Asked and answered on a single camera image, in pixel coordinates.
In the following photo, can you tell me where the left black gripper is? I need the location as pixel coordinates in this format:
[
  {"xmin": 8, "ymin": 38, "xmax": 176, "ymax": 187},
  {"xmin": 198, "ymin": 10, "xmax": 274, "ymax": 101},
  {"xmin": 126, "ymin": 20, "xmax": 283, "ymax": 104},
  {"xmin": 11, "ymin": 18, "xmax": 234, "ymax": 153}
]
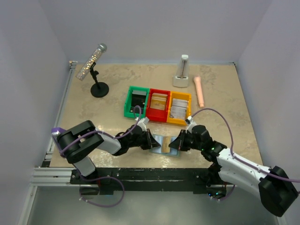
[{"xmin": 128, "ymin": 129, "xmax": 160, "ymax": 150}]

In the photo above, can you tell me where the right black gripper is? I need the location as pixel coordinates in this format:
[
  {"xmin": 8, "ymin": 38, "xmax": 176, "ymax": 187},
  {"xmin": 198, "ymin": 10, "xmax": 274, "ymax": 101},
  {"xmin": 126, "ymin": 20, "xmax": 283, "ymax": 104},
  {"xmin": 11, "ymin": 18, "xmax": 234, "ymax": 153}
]
[{"xmin": 168, "ymin": 129, "xmax": 204, "ymax": 151}]

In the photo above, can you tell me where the teal leather card holder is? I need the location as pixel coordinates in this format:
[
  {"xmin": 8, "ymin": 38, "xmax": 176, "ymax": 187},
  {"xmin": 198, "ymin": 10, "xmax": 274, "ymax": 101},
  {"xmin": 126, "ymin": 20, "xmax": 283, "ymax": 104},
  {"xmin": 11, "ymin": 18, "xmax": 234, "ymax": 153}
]
[{"xmin": 149, "ymin": 135, "xmax": 180, "ymax": 157}]

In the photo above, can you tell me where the gold credit card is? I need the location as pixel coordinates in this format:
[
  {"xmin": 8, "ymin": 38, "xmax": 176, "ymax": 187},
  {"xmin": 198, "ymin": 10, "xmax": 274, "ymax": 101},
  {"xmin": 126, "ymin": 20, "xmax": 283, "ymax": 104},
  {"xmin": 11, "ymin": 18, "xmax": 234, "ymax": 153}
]
[{"xmin": 161, "ymin": 136, "xmax": 171, "ymax": 154}]

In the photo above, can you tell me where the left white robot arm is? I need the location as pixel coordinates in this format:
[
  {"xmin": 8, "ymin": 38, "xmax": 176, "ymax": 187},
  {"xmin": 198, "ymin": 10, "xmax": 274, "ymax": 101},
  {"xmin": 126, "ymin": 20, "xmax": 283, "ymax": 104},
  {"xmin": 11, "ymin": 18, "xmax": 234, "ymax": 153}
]
[{"xmin": 52, "ymin": 118, "xmax": 161, "ymax": 184}]

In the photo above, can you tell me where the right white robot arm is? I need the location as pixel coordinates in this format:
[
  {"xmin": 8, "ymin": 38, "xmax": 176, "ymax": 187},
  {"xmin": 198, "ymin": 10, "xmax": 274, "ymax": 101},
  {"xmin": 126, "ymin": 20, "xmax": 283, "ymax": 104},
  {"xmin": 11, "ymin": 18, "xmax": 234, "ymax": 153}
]
[{"xmin": 169, "ymin": 125, "xmax": 299, "ymax": 217}]

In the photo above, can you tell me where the white cards stack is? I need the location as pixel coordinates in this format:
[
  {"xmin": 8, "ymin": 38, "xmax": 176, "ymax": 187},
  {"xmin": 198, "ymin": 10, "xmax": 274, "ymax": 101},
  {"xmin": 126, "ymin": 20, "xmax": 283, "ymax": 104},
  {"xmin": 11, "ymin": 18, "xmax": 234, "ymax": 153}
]
[{"xmin": 170, "ymin": 98, "xmax": 188, "ymax": 120}]

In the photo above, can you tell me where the gold cards stack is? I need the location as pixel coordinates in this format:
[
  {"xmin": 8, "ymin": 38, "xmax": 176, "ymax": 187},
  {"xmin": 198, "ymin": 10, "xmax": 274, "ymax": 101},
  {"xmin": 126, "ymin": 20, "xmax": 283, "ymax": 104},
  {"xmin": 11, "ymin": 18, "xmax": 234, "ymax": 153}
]
[{"xmin": 150, "ymin": 93, "xmax": 168, "ymax": 111}]

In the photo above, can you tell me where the black cards stack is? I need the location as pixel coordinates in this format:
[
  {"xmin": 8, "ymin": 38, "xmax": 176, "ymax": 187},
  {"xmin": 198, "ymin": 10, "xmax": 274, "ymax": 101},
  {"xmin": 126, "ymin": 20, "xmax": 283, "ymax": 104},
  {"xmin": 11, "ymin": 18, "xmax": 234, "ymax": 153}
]
[{"xmin": 130, "ymin": 90, "xmax": 147, "ymax": 113}]

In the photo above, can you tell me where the red plastic bin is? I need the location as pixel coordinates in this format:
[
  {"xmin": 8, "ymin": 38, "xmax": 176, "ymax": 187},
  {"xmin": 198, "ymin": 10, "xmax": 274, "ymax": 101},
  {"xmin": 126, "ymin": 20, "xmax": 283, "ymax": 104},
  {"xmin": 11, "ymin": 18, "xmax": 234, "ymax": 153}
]
[{"xmin": 146, "ymin": 89, "xmax": 171, "ymax": 122}]

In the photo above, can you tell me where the green plastic bin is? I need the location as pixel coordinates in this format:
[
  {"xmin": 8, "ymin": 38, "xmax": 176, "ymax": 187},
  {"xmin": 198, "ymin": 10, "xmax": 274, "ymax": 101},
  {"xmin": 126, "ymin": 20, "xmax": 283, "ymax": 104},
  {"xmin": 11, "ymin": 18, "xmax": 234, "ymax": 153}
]
[{"xmin": 124, "ymin": 86, "xmax": 150, "ymax": 118}]

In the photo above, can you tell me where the yellow plastic bin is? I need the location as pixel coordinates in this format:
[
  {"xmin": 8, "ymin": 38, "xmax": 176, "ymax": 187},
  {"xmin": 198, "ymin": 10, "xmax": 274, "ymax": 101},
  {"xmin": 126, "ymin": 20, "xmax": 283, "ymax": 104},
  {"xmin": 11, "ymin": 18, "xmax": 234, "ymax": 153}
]
[{"xmin": 166, "ymin": 91, "xmax": 192, "ymax": 126}]

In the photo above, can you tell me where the white metronome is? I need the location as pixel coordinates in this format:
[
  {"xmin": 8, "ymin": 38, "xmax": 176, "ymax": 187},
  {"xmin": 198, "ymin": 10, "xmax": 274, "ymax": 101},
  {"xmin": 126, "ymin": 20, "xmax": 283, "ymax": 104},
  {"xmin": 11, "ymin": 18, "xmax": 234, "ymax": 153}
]
[{"xmin": 173, "ymin": 54, "xmax": 189, "ymax": 88}]

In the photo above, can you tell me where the pink flashlight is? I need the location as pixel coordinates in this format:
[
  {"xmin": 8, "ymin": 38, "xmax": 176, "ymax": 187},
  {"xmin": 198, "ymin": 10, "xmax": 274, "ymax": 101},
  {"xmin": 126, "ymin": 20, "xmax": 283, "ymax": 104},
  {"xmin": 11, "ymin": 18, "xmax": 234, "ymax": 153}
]
[{"xmin": 193, "ymin": 76, "xmax": 204, "ymax": 108}]

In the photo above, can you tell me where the black microphone stand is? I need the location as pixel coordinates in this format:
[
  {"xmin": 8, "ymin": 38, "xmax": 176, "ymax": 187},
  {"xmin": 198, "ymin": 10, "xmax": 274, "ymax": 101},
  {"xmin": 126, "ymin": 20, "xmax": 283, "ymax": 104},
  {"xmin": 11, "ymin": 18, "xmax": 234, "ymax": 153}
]
[{"xmin": 90, "ymin": 62, "xmax": 109, "ymax": 98}]

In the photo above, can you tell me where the purple block fixture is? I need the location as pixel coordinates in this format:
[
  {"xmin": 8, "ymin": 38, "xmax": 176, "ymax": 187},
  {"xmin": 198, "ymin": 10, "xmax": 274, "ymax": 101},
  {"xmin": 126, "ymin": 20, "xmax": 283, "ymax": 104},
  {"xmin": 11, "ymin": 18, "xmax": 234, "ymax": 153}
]
[{"xmin": 51, "ymin": 127, "xmax": 66, "ymax": 151}]

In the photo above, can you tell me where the glitter silver microphone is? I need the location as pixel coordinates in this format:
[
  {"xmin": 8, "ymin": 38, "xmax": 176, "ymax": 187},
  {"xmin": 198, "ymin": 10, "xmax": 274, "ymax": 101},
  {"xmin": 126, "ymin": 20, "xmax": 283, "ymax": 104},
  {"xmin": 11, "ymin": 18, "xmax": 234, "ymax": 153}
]
[{"xmin": 75, "ymin": 43, "xmax": 107, "ymax": 81}]

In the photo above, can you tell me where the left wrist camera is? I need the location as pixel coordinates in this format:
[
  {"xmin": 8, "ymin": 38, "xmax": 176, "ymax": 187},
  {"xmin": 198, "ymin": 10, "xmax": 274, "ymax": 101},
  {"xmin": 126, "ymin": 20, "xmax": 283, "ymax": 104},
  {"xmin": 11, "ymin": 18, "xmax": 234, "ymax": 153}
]
[{"xmin": 137, "ymin": 117, "xmax": 149, "ymax": 131}]

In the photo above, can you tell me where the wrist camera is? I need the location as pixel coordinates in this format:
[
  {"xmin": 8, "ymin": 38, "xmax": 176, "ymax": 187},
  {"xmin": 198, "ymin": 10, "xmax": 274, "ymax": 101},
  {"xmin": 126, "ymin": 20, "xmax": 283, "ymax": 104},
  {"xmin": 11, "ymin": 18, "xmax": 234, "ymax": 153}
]
[
  {"xmin": 185, "ymin": 116, "xmax": 197, "ymax": 129},
  {"xmin": 137, "ymin": 117, "xmax": 149, "ymax": 131}
]

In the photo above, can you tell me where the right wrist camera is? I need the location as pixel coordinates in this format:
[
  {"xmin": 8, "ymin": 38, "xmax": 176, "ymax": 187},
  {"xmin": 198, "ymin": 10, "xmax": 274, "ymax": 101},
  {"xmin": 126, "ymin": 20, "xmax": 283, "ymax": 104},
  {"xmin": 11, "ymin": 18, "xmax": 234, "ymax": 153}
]
[{"xmin": 185, "ymin": 116, "xmax": 197, "ymax": 129}]

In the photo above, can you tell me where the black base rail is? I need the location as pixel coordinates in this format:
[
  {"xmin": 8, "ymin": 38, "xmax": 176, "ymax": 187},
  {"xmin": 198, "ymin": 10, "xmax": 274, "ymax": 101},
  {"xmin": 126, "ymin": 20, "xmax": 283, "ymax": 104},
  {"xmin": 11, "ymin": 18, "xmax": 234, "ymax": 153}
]
[{"xmin": 70, "ymin": 168, "xmax": 233, "ymax": 196}]

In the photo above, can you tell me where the purple cable loop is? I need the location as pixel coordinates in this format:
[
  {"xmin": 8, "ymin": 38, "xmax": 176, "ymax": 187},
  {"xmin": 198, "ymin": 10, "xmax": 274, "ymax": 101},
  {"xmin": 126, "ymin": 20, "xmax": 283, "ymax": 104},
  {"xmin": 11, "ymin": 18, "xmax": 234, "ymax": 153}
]
[{"xmin": 79, "ymin": 177, "xmax": 126, "ymax": 207}]

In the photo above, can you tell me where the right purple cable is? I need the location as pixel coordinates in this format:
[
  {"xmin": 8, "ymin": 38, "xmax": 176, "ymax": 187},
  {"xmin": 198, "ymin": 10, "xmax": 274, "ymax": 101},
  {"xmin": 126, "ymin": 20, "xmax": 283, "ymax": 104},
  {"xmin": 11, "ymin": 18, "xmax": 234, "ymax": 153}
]
[{"xmin": 187, "ymin": 107, "xmax": 300, "ymax": 183}]

